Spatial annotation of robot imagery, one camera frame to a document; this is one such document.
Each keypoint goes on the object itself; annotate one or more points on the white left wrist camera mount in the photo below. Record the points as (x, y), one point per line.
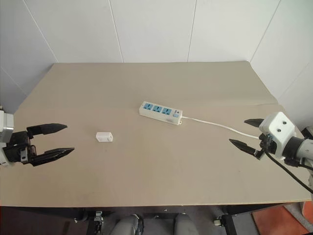
(4, 137)

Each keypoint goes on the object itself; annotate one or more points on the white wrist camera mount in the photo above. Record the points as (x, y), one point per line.
(4, 137)
(277, 133)

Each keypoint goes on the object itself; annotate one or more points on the white power strip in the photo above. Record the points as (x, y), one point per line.
(160, 112)

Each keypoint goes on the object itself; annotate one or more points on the grey robot leg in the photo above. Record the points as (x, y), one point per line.
(128, 225)
(184, 224)

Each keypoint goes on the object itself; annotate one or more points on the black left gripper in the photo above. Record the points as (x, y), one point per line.
(15, 147)

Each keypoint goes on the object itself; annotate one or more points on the small white charger block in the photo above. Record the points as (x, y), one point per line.
(104, 137)

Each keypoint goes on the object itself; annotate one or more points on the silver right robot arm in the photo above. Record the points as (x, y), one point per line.
(298, 149)

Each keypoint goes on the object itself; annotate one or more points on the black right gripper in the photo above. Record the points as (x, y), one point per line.
(265, 144)

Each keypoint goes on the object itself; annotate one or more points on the grey robot right leg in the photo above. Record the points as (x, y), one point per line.
(184, 224)

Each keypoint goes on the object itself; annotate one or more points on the grey robot left leg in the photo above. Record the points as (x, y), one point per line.
(128, 225)

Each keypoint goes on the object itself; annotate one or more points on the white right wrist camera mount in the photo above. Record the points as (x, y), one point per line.
(277, 133)

